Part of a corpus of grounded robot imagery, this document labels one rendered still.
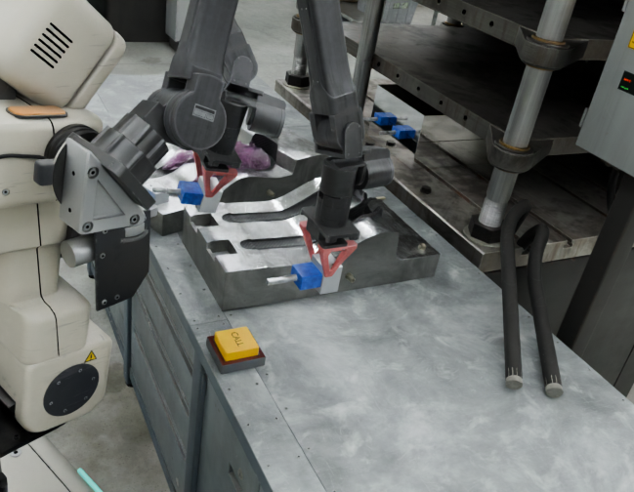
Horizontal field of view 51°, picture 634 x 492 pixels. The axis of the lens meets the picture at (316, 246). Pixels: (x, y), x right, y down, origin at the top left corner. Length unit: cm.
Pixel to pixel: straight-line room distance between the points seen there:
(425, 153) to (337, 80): 105
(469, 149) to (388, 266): 84
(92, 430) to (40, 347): 105
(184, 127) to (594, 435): 84
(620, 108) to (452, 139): 65
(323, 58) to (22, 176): 45
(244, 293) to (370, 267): 28
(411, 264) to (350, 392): 40
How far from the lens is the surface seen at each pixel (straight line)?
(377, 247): 137
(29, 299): 114
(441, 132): 207
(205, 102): 90
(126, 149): 88
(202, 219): 142
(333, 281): 118
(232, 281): 126
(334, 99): 104
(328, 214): 110
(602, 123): 165
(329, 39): 104
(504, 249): 149
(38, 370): 117
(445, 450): 112
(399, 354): 127
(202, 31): 93
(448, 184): 204
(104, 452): 211
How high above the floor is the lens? 158
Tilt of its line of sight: 30 degrees down
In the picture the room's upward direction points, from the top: 10 degrees clockwise
